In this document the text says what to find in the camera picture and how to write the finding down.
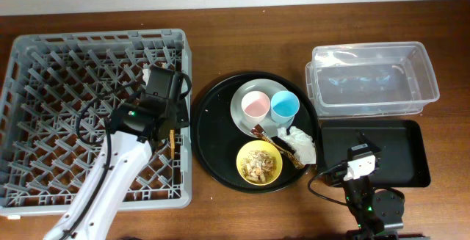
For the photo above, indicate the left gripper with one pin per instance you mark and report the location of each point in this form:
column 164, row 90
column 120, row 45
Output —
column 170, row 127

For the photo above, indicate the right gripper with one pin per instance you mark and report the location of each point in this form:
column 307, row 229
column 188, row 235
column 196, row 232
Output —
column 362, row 152

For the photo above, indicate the wooden chopstick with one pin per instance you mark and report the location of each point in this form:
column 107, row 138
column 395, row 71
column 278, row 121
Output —
column 172, row 143

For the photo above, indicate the pink cup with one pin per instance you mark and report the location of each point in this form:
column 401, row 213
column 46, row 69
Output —
column 255, row 106

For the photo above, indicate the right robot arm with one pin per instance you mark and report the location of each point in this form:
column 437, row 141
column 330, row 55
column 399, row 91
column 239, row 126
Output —
column 377, row 210

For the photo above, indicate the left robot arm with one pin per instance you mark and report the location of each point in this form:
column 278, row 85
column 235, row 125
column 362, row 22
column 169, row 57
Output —
column 146, row 123

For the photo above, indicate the grey dishwasher rack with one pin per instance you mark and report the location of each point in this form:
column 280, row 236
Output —
column 57, row 90

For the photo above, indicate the black rectangular tray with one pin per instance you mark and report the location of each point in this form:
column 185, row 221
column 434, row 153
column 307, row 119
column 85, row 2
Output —
column 403, row 161

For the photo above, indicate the round black tray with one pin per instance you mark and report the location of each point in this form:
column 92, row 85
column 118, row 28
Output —
column 216, row 140

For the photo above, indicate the crumpled white tissue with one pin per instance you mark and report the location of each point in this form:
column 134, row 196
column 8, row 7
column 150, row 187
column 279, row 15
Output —
column 302, row 144

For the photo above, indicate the clear plastic bin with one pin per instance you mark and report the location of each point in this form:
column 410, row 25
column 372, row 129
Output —
column 370, row 80

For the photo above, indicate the brown snack wrapper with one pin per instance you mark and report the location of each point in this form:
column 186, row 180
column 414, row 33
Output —
column 260, row 133

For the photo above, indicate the grey plate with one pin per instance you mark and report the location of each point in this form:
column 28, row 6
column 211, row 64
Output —
column 267, row 86

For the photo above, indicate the blue cup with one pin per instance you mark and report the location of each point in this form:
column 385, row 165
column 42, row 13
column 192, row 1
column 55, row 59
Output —
column 284, row 106

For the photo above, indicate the yellow bowl with food scraps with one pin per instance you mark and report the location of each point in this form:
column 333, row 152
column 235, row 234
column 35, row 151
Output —
column 259, row 163

